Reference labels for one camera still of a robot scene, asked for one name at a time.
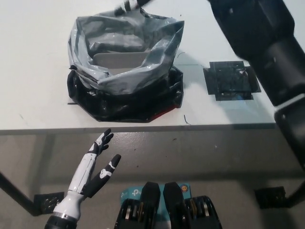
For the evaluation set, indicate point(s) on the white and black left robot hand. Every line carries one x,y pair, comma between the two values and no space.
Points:
81,183

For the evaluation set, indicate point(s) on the grey and black plastic bag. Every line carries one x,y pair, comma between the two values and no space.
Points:
124,105

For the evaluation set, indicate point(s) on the small grey rectangular basket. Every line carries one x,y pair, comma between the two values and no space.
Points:
119,58

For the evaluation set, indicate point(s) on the black metal table leg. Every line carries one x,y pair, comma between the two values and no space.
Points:
296,193
14,193

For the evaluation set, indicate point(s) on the black tape patch on table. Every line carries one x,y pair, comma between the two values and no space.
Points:
226,81

